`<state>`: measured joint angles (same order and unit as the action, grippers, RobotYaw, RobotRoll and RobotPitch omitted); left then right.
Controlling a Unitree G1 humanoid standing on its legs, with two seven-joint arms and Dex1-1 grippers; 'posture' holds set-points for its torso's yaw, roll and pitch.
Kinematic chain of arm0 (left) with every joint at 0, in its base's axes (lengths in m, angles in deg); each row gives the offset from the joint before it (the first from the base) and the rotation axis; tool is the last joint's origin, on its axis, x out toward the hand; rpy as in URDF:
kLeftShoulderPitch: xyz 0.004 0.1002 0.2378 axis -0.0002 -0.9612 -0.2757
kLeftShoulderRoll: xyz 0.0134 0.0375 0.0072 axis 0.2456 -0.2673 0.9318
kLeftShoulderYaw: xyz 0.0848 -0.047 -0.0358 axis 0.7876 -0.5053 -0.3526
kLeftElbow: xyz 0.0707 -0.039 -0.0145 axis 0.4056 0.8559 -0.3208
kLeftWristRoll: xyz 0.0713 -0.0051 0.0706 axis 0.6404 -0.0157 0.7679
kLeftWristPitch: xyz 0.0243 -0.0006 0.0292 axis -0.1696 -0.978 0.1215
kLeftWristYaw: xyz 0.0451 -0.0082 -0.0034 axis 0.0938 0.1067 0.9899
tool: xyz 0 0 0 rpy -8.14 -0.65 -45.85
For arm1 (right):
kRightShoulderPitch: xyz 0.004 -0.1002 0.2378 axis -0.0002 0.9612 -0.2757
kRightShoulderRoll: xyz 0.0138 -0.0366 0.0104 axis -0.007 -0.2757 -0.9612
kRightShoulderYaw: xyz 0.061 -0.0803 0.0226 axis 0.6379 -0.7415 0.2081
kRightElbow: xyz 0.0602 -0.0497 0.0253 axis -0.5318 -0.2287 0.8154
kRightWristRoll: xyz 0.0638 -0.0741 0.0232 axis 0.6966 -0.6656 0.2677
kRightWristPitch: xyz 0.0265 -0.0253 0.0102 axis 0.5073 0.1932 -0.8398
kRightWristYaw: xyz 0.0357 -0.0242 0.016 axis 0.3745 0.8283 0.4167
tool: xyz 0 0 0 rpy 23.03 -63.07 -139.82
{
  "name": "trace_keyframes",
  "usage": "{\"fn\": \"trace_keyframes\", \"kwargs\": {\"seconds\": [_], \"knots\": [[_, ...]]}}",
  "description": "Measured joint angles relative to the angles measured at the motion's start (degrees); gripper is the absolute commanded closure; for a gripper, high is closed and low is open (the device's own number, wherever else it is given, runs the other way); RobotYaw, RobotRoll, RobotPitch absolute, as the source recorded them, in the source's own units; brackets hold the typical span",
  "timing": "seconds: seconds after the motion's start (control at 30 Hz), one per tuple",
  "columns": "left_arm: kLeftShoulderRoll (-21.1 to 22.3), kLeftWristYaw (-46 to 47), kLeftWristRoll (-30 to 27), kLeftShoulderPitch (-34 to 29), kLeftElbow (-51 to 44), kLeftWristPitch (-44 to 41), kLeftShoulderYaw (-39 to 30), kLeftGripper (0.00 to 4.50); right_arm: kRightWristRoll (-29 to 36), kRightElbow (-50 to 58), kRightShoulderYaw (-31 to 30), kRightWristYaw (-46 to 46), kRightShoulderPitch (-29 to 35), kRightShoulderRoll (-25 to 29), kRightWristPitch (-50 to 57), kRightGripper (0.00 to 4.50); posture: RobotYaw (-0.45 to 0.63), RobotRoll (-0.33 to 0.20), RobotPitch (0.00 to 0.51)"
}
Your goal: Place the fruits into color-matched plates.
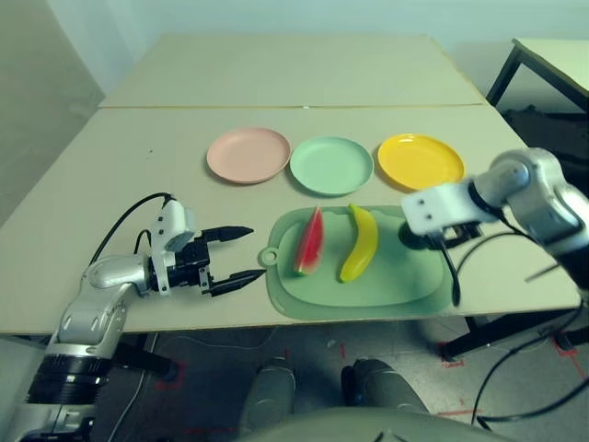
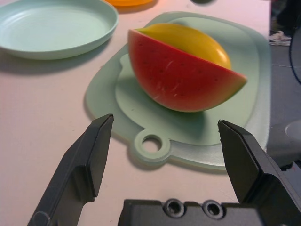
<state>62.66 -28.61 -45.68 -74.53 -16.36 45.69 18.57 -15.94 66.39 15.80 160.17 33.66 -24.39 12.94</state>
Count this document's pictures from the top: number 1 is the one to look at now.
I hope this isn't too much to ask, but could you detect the black cable tie tail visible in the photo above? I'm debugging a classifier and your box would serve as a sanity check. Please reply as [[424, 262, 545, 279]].
[[525, 262, 561, 282]]

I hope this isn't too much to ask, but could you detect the yellow banana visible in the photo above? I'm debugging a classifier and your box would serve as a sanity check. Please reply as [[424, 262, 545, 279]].
[[339, 203, 379, 284]]

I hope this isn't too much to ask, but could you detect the grey robot torso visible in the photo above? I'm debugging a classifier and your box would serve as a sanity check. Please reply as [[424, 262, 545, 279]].
[[238, 404, 498, 442]]

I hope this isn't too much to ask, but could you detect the grey robot leg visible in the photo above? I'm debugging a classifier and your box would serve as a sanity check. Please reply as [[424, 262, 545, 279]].
[[241, 354, 298, 434], [340, 357, 429, 413]]

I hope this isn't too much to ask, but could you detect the black left wrist camera cable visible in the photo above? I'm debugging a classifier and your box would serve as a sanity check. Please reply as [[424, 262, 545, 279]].
[[89, 192, 179, 273]]

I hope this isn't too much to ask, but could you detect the yellow plastic plate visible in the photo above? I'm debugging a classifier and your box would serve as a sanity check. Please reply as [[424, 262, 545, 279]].
[[376, 133, 467, 192]]

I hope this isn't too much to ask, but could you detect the grey robot left leg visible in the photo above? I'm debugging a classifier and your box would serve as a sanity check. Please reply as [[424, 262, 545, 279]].
[[241, 354, 298, 434]]

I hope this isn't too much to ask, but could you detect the grey robot right leg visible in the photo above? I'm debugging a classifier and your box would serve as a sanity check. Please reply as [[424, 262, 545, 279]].
[[340, 357, 429, 413]]

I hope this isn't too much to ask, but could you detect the green cutting board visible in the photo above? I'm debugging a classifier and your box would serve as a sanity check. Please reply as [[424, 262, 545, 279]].
[[258, 204, 455, 321]]

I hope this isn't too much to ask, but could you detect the long black right arm cable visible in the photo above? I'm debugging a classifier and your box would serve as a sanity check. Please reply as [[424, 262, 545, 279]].
[[471, 294, 589, 432]]

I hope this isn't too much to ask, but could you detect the pink plastic plate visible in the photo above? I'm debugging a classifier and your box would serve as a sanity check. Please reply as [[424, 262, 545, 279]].
[[205, 127, 292, 186]]

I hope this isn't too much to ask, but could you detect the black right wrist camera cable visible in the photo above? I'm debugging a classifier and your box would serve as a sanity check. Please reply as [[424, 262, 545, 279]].
[[432, 238, 463, 308]]

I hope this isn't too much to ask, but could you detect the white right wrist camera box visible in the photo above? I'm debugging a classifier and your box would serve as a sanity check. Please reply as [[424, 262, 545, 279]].
[[400, 181, 482, 238]]

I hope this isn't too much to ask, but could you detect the mint green plastic plate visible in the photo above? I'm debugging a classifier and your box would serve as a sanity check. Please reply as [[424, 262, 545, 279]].
[[289, 134, 374, 198]]

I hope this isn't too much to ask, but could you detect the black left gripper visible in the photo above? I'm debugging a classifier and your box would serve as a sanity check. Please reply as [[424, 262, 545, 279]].
[[167, 225, 266, 298]]

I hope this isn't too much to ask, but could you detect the red watermelon slice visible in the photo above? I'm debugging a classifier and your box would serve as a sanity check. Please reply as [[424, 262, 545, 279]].
[[293, 205, 326, 277]]

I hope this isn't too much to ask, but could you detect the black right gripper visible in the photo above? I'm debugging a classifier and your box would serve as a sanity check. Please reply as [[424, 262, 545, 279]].
[[444, 220, 484, 243]]

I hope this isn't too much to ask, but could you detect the black table foot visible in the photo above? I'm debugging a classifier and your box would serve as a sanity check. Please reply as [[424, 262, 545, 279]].
[[444, 303, 589, 360], [110, 333, 180, 383]]

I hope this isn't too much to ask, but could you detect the black-framed side table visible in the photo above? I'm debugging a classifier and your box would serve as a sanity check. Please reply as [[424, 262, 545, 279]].
[[486, 37, 589, 116]]

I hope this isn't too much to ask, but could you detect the dark green avocado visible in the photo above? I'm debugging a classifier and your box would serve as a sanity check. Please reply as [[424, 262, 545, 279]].
[[397, 219, 432, 252]]

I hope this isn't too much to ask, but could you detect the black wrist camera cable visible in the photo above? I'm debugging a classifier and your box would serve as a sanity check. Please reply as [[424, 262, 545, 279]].
[[89, 192, 179, 273], [432, 238, 463, 308]]

